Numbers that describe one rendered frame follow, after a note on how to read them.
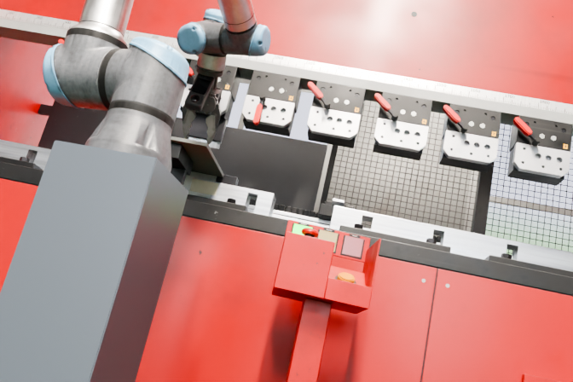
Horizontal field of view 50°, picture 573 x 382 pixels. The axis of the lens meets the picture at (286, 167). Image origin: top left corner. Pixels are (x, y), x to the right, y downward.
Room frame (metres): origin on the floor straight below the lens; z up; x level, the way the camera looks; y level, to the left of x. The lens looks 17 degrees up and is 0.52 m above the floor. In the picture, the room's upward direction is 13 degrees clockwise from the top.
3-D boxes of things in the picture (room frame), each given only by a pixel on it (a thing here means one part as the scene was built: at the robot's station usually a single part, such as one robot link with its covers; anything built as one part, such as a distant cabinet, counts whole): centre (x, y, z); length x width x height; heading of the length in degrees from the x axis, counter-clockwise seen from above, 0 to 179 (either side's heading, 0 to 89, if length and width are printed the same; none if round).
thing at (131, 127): (1.04, 0.27, 0.82); 0.15 x 0.15 x 0.10
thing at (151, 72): (1.04, 0.28, 0.94); 0.13 x 0.12 x 0.14; 71
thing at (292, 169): (2.33, 0.42, 1.12); 1.13 x 0.02 x 0.44; 82
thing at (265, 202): (1.79, 0.21, 0.92); 0.39 x 0.06 x 0.10; 82
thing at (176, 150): (1.61, 0.29, 0.88); 0.14 x 0.04 x 0.22; 172
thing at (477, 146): (1.69, -0.51, 1.26); 0.15 x 0.09 x 0.17; 82
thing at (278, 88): (1.77, 0.09, 1.26); 0.15 x 0.09 x 0.17; 82
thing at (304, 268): (1.37, -0.13, 0.75); 0.20 x 0.16 x 0.18; 89
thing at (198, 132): (1.80, 0.26, 1.13); 0.10 x 0.02 x 0.10; 82
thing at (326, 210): (1.89, -0.19, 1.01); 0.26 x 0.12 x 0.05; 172
